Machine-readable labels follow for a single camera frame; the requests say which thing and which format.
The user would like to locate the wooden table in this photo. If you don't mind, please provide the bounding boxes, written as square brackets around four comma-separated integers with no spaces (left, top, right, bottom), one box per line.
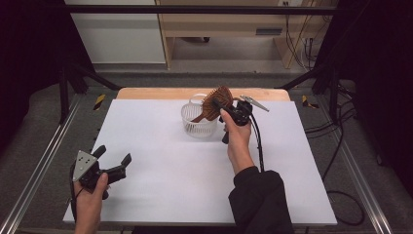
[116,87,291,102]

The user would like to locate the person's left hand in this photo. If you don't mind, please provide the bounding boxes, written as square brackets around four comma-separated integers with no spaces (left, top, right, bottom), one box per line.
[73,173,110,216]

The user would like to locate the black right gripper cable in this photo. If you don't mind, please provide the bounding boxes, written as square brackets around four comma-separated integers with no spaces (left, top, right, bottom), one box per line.
[248,113,266,174]

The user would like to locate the white table sheet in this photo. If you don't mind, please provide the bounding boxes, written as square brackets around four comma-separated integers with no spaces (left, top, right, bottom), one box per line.
[62,98,339,227]

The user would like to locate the black horizontal frame bar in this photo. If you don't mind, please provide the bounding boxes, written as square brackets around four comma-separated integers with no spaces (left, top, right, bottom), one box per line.
[64,4,339,16]

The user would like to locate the black frame strut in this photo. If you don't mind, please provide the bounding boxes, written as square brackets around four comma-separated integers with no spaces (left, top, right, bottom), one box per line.
[58,62,122,125]
[275,62,341,123]

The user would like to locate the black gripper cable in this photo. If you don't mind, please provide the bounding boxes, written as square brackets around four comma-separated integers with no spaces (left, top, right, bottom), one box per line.
[68,164,82,223]
[248,113,266,174]

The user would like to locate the white cabinet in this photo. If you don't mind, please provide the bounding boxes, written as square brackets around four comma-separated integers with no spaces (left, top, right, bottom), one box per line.
[64,0,167,65]

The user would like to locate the light wooden desk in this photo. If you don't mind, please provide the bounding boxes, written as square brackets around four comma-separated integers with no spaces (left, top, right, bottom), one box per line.
[155,0,325,70]

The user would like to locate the bundle of desk cables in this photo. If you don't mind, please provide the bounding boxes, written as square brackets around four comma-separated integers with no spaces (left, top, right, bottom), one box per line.
[283,2,319,71]

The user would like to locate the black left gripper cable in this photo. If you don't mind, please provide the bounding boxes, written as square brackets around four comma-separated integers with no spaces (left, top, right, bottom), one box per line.
[68,164,82,223]

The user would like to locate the black curtain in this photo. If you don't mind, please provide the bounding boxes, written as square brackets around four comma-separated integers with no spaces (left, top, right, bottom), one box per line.
[0,0,95,154]
[316,0,413,189]

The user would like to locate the white slotted plastic basket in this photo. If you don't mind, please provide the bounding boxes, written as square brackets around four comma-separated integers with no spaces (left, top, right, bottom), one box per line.
[180,93,219,139]

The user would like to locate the person's right hand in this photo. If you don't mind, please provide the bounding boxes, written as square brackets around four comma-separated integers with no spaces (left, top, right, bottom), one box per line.
[219,108,256,176]

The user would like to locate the wooden hairbrush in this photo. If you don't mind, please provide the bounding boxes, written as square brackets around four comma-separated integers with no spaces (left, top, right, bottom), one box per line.
[190,85,235,124]

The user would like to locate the aluminium rail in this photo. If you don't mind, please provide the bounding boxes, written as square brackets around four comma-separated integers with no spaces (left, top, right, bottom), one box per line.
[332,130,394,234]
[0,97,83,234]

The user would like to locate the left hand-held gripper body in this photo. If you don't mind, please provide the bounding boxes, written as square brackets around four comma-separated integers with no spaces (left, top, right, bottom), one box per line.
[71,149,128,193]

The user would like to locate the black floor cables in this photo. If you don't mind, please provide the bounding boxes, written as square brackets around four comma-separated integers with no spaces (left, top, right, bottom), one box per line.
[304,83,366,227]

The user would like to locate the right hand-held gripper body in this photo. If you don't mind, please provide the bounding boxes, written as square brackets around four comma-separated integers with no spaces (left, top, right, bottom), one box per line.
[221,95,271,145]

